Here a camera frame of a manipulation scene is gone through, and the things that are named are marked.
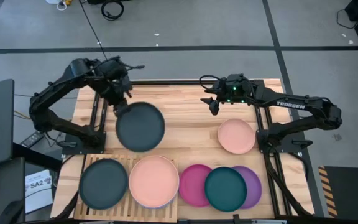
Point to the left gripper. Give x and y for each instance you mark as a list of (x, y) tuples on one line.
[(118, 91)]

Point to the black power brick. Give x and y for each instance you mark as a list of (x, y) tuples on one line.
[(33, 139)]

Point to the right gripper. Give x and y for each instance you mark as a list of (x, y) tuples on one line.
[(233, 90)]

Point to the salmon pink plate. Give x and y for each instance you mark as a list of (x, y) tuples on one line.
[(236, 137), (154, 182)]

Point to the wooden slatted shelf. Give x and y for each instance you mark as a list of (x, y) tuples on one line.
[(126, 218)]

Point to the black yellow-striped mat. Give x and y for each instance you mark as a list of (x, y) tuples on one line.
[(350, 189)]

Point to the dark teal plate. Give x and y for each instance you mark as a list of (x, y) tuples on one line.
[(225, 189)]

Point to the black chair part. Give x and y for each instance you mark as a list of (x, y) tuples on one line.
[(11, 213)]

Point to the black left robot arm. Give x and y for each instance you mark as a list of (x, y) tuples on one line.
[(39, 109)]

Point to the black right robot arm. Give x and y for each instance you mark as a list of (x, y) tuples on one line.
[(309, 107)]

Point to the purple plate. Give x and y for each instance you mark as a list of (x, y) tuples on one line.
[(255, 186)]

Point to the black metal table frame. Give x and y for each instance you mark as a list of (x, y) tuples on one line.
[(172, 82)]

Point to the dark grey plate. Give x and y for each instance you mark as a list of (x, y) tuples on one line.
[(102, 185), (141, 129)]

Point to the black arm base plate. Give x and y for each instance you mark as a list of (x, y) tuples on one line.
[(73, 150), (286, 149)]

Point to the magenta plate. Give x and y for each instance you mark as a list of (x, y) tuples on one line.
[(191, 185)]

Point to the white printed paper sheet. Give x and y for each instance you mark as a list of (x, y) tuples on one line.
[(39, 199)]

